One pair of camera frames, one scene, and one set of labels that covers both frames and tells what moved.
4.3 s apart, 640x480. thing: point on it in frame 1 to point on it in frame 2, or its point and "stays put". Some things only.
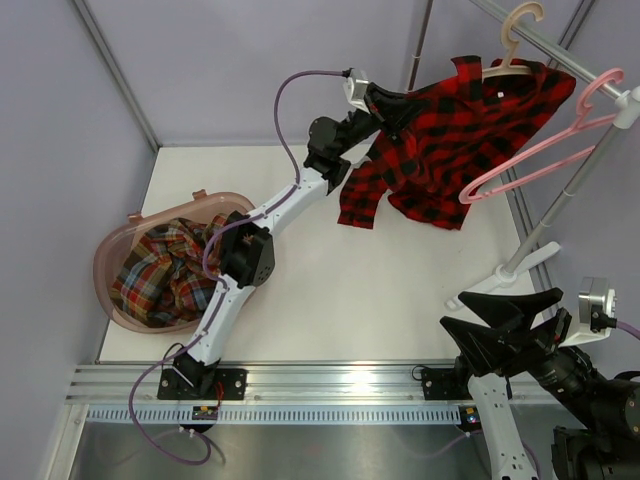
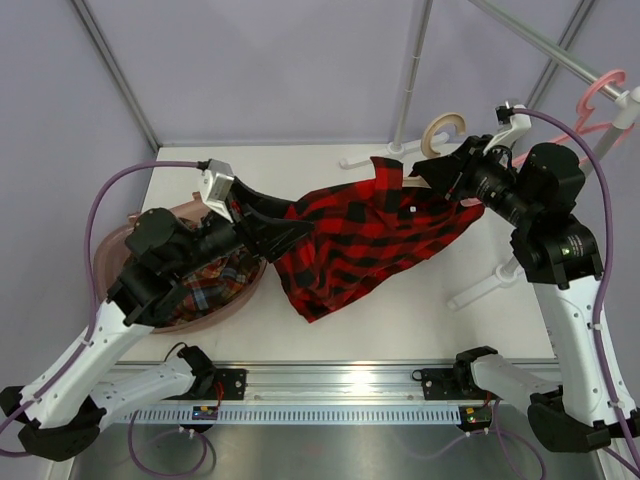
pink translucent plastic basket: x=109 y=253 stays put
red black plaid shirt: x=466 y=126 to x=366 y=231
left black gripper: x=391 y=110 to x=259 y=221
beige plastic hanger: x=506 y=69 to x=414 y=181
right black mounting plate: x=444 y=384 stays put
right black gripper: x=520 y=349 to x=451 y=176
